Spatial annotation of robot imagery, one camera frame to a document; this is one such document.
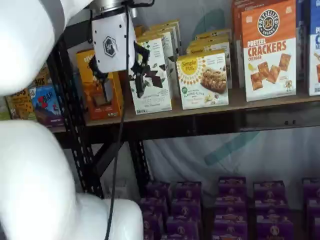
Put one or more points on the green snack box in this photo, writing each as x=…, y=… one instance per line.
x=3, y=115

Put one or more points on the Simple Mills almond bars box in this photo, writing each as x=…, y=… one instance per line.
x=200, y=50
x=210, y=40
x=212, y=32
x=200, y=82

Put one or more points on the orange Revival snack box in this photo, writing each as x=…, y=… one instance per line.
x=117, y=106

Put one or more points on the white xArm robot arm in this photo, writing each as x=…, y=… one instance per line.
x=25, y=37

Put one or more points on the wooden shelf board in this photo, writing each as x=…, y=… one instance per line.
x=58, y=128
x=237, y=106

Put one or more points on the blue Pretzel Crackers box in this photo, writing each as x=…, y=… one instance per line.
x=315, y=62

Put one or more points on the white backdrop cloth teal logo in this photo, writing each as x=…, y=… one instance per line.
x=275, y=155

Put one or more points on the purple Annie's snack box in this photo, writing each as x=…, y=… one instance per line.
x=152, y=222
x=230, y=231
x=231, y=212
x=182, y=227
x=232, y=186
x=231, y=201
x=186, y=208
x=149, y=236
x=314, y=207
x=188, y=192
x=312, y=190
x=273, y=228
x=180, y=238
x=153, y=206
x=158, y=192
x=271, y=205
x=269, y=192

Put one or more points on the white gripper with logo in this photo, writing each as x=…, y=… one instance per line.
x=110, y=45

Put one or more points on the blue Clif Zbar box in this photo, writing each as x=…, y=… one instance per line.
x=45, y=105

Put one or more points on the black metal shelf rack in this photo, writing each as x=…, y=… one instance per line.
x=200, y=125
x=62, y=140

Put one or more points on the Simple Mills Sweet Thins box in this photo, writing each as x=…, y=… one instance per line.
x=165, y=23
x=156, y=29
x=155, y=100
x=150, y=35

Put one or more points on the orange Pretzel Crackers cheddar box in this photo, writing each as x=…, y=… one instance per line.
x=268, y=62

